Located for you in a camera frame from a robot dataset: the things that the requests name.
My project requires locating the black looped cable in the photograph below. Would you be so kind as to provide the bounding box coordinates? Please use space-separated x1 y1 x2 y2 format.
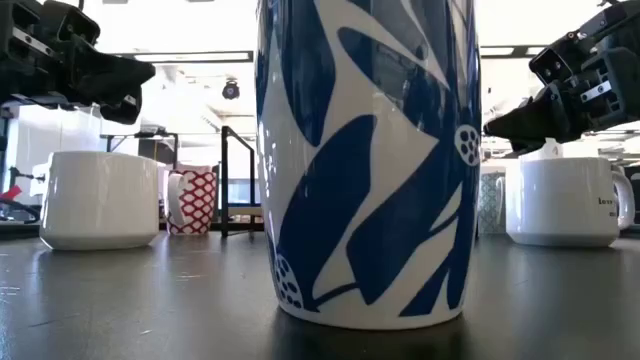
0 197 41 224

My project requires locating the white mug pink interior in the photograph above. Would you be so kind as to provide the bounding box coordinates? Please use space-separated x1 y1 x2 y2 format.
504 156 636 249

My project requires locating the red white lattice mug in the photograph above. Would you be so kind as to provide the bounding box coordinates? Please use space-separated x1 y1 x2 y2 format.
163 163 220 236

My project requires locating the white mug blue floral print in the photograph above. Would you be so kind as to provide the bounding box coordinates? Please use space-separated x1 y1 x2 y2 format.
253 0 484 331

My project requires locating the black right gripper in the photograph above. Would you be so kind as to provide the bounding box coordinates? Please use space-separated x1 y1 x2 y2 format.
482 0 640 155

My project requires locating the black table mat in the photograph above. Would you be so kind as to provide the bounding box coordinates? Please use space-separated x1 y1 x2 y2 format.
0 222 640 360

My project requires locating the black articulated stand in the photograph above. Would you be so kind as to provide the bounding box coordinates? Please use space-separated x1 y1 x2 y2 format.
7 166 47 191

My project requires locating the black background rack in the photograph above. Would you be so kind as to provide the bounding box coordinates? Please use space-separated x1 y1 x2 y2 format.
99 128 180 169

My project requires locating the wooden shelf black metal frame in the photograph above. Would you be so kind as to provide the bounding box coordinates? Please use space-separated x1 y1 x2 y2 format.
219 125 265 239

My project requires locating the long linear ceiling light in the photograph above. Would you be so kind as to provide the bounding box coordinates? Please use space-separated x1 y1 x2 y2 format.
113 44 546 65

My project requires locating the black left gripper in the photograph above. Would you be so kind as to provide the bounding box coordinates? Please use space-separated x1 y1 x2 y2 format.
0 0 157 126

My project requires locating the white mug green interior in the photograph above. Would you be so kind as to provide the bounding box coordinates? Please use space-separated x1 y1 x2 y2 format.
38 150 161 251

